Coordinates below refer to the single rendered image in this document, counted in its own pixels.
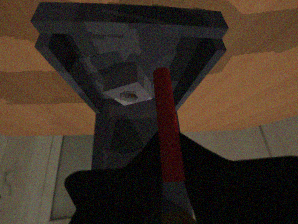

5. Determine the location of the dark red peg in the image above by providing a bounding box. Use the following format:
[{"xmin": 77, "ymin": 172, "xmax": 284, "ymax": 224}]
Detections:
[{"xmin": 153, "ymin": 67, "xmax": 185, "ymax": 182}]

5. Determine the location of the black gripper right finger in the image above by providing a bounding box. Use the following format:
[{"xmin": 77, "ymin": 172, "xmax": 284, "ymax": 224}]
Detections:
[{"xmin": 179, "ymin": 132, "xmax": 298, "ymax": 224}]

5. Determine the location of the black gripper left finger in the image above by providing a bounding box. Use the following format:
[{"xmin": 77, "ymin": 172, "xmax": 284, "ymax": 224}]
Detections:
[{"xmin": 65, "ymin": 131, "xmax": 163, "ymax": 224}]

